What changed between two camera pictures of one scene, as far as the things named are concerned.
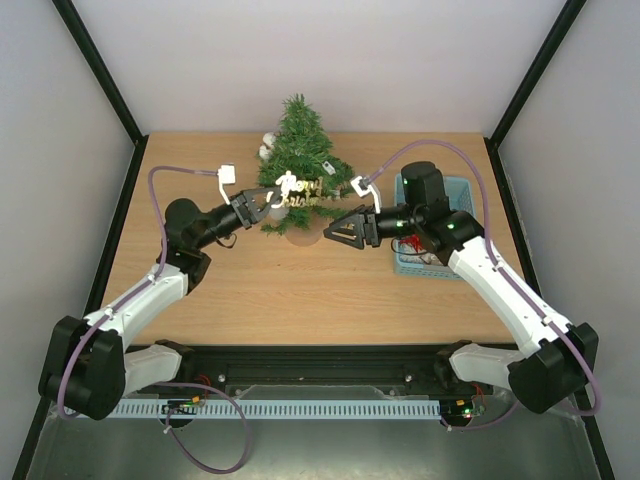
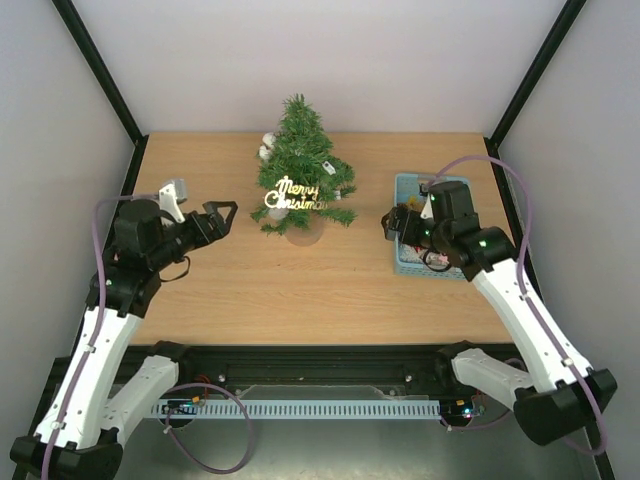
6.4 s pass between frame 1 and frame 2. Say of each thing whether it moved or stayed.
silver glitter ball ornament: stayed
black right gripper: moved
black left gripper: moved
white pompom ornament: stayed
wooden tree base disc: stayed
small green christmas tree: stayed
